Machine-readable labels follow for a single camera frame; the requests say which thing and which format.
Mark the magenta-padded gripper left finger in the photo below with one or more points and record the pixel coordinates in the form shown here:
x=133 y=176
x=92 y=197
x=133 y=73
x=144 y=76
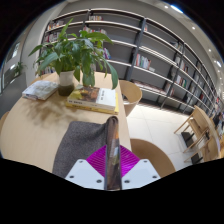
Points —
x=85 y=171

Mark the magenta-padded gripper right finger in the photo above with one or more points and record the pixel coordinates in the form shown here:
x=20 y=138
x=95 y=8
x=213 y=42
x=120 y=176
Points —
x=140 y=171

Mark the zigzag-patterned grey towel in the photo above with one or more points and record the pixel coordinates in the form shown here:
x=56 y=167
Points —
x=81 y=143

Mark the rounded light wooden chair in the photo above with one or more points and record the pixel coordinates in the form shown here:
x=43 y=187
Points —
x=131 y=95
x=150 y=155

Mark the yellow book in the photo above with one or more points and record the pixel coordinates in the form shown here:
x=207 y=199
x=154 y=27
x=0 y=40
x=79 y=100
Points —
x=117 y=105

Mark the slatted wooden chair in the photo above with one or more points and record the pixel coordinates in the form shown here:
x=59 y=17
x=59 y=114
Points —
x=200 y=131

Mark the book with picture cover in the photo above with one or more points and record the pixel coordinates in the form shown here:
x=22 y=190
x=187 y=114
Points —
x=95 y=96

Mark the white-covered book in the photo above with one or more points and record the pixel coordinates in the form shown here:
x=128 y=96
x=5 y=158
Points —
x=40 y=90

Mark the green leafy potted plant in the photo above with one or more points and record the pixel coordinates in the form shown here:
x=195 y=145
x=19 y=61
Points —
x=71 y=55

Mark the grey bookshelf unit with books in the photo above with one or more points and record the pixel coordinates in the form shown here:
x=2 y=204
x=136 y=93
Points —
x=153 y=50

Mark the small distant potted plant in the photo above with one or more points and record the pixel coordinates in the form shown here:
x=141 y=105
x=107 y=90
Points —
x=19 y=68

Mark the ceiling spot lights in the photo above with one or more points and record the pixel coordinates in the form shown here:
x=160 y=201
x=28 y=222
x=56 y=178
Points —
x=176 y=8

